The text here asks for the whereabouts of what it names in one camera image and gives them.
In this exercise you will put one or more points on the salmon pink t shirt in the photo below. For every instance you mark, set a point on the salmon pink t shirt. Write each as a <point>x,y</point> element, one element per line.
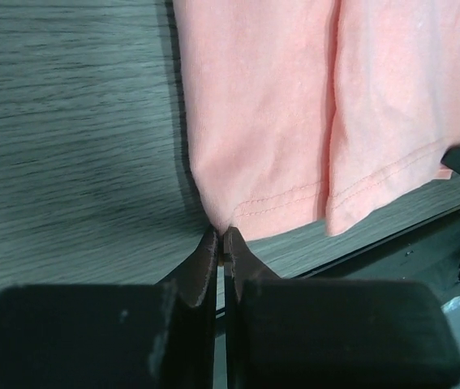
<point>300,111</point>

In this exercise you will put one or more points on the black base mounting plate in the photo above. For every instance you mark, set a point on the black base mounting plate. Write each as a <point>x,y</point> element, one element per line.
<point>428,252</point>

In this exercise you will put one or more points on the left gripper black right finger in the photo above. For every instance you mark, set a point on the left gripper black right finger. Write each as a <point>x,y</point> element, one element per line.
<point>331,333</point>

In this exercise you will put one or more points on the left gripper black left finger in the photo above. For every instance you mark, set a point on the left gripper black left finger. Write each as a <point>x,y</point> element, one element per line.
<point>111,335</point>

